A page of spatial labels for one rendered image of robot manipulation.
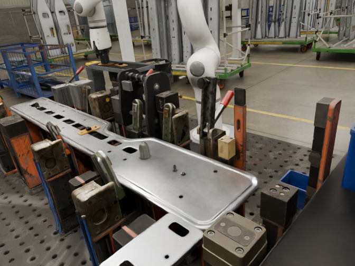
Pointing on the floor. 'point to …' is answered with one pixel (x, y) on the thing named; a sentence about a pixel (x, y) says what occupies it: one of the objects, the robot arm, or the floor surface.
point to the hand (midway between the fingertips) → (104, 59)
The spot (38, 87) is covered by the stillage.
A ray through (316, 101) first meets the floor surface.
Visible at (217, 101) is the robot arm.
